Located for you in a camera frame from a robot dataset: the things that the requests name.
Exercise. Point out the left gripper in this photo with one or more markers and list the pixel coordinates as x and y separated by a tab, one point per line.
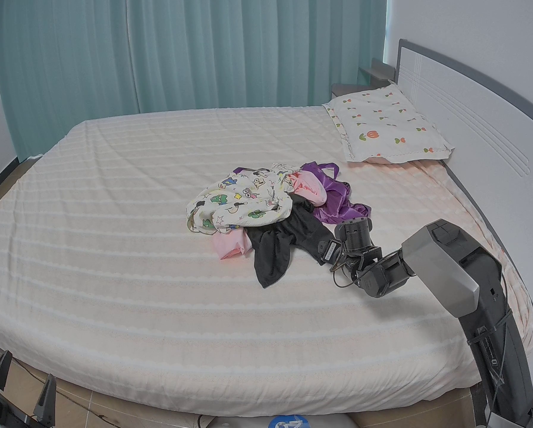
3	410

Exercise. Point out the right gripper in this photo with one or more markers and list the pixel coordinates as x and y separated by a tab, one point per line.
355	236

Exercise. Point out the black T-shirt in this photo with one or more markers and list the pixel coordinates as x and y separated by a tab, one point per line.
271	248

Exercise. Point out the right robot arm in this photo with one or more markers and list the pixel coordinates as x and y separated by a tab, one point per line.
444	261

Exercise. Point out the purple garment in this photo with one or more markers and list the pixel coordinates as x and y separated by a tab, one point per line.
337	199

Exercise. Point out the pink garment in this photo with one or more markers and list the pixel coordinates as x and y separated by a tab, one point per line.
308	187
230	243

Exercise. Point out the white printed pillow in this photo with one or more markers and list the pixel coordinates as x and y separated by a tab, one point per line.
382	123

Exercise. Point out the white printed garment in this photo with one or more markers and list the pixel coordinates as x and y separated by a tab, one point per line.
230	203

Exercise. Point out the grey bedside table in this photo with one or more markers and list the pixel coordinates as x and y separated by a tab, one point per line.
373	67

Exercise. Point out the bed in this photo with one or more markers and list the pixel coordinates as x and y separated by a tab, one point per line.
114	239

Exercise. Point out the blue-green curtain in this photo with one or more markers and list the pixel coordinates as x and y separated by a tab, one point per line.
61	60
248	38

